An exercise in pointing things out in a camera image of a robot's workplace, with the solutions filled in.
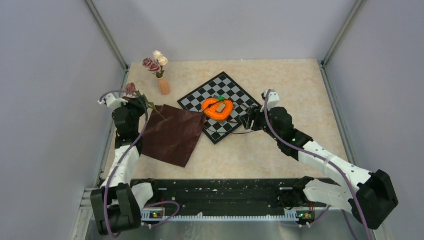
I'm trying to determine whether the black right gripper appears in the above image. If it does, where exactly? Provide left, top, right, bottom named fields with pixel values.
left=240, top=103, right=282, bottom=142

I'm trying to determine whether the pink rose stem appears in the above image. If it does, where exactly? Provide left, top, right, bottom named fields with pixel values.
left=142, top=58, right=155, bottom=69
left=125, top=82, right=166, bottom=120
left=148, top=62, right=164, bottom=79

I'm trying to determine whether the maroon wrapping paper sheet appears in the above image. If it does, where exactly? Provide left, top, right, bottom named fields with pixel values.
left=141, top=104, right=206, bottom=168

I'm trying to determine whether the cream rose stem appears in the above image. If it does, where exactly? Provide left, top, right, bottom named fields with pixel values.
left=152, top=50, right=163, bottom=79
left=157, top=55, right=169, bottom=79

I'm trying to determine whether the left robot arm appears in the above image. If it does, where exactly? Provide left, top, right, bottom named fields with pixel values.
left=90, top=93, right=149, bottom=238

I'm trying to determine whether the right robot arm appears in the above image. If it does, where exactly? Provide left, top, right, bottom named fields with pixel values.
left=237, top=106, right=399, bottom=230

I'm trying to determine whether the peach ribbed vase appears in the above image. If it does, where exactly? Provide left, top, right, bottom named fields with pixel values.
left=157, top=76, right=171, bottom=96

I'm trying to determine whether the tan wooden block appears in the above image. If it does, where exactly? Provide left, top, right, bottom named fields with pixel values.
left=215, top=103, right=227, bottom=113

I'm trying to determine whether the black white chessboard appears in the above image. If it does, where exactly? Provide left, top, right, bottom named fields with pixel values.
left=177, top=71, right=260, bottom=145

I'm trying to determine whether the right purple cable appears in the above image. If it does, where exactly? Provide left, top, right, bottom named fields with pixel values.
left=263, top=89, right=374, bottom=240

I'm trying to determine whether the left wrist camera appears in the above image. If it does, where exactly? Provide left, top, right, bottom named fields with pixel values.
left=97, top=93, right=129, bottom=110

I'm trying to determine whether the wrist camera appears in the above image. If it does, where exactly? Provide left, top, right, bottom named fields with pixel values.
left=97, top=93, right=129, bottom=110
left=261, top=89, right=280, bottom=110

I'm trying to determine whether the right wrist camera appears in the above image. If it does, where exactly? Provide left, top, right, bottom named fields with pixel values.
left=261, top=89, right=280, bottom=110

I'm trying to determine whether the orange toy ring piece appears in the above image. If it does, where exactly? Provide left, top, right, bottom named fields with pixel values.
left=201, top=97, right=234, bottom=122

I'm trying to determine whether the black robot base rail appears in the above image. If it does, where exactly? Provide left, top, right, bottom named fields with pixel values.
left=97, top=178, right=363, bottom=218

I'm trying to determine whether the aluminium frame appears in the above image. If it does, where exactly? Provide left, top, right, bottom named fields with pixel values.
left=71, top=0, right=367, bottom=240

